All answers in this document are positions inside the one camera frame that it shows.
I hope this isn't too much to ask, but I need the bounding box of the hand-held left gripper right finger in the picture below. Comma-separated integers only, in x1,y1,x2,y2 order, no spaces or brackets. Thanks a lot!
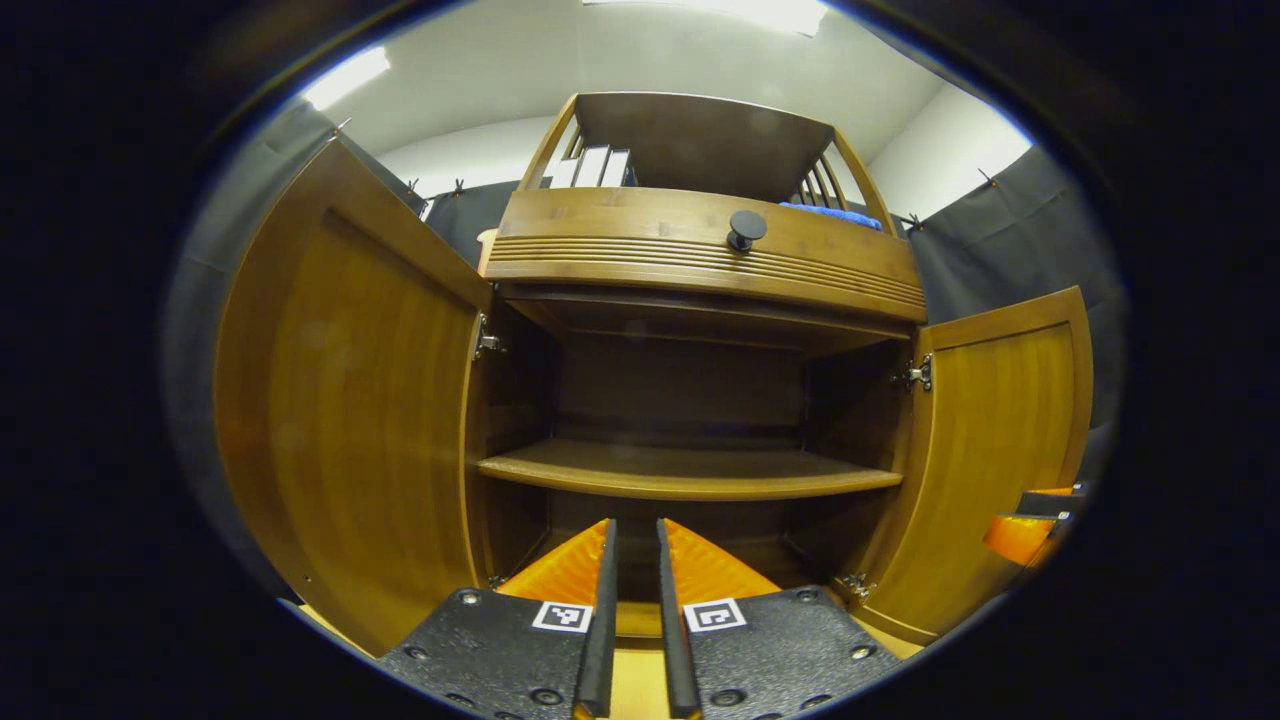
655,518,903,720

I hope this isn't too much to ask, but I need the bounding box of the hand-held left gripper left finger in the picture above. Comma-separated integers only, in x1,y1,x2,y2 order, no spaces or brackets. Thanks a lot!
378,518,621,720

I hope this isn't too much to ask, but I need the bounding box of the wooden cabinet door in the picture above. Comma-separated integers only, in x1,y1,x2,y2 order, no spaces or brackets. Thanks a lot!
850,286,1094,646
213,138,494,658

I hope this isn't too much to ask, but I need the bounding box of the wooden double-door shoe cabinet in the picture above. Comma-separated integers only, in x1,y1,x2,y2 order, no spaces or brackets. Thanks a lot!
213,92,1094,661

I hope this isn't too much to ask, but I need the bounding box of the wooden inner cabinet shelf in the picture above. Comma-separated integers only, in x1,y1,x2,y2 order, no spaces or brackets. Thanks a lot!
476,438,904,502

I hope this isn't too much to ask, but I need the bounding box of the wooden ribbed cabinet drawer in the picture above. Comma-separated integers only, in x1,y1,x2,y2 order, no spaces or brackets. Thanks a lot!
485,187,928,324

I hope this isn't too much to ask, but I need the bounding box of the blue towel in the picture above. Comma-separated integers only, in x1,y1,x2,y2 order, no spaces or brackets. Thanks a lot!
780,202,885,233

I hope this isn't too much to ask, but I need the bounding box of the ceiling light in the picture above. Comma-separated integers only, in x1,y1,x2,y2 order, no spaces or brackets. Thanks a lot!
300,45,393,113
585,0,831,39

